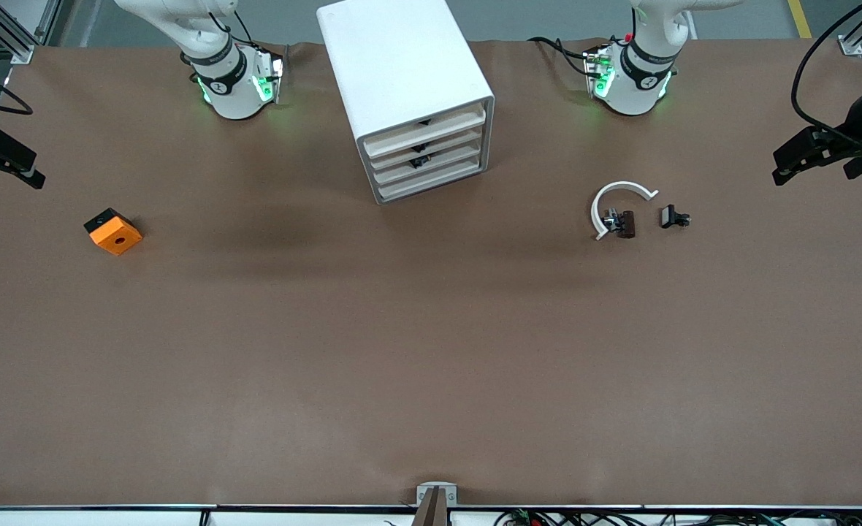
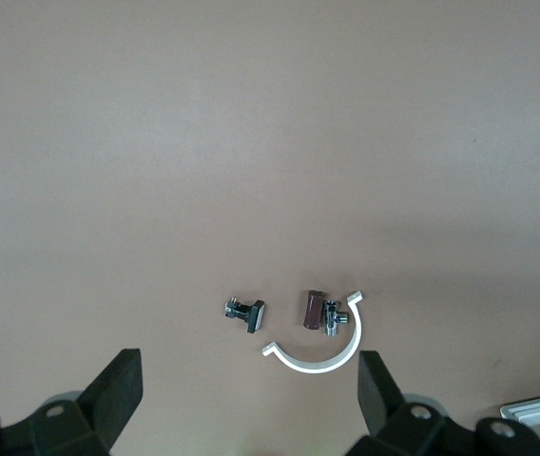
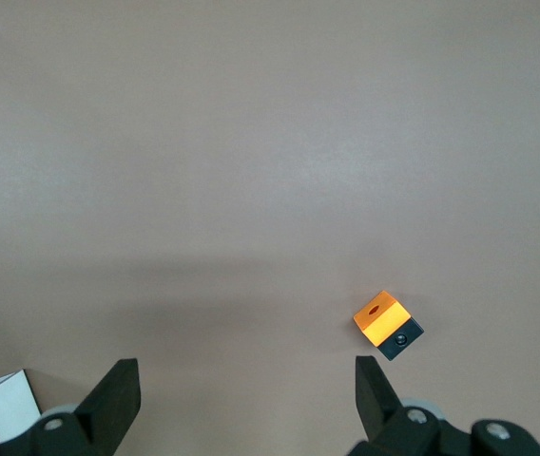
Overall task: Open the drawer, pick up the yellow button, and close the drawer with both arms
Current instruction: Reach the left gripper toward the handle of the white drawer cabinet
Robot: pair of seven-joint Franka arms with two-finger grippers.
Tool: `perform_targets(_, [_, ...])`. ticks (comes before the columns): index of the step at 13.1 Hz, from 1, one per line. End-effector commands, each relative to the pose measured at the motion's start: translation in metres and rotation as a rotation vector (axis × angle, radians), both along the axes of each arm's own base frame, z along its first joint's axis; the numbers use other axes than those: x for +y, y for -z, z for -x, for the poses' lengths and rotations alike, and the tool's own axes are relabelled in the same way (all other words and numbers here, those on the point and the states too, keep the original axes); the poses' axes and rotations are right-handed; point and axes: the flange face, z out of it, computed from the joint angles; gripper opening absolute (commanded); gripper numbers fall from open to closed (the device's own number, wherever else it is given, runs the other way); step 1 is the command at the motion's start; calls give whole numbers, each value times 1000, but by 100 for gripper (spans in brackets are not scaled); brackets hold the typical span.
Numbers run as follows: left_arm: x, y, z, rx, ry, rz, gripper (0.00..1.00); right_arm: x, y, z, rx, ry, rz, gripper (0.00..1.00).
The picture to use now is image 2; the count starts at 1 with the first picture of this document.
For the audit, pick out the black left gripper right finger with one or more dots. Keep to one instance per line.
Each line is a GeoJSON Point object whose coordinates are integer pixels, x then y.
{"type": "Point", "coordinates": [384, 399]}

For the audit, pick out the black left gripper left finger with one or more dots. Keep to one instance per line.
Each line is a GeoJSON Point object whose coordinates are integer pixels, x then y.
{"type": "Point", "coordinates": [108, 399]}

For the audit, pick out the brown plastic cylinder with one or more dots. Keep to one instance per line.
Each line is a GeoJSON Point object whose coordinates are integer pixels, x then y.
{"type": "Point", "coordinates": [313, 309]}

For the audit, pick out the small black clip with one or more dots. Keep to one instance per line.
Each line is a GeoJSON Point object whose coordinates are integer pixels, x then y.
{"type": "Point", "coordinates": [251, 316]}

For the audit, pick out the brown table mat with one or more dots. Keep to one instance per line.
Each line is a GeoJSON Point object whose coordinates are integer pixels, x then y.
{"type": "Point", "coordinates": [251, 142]}

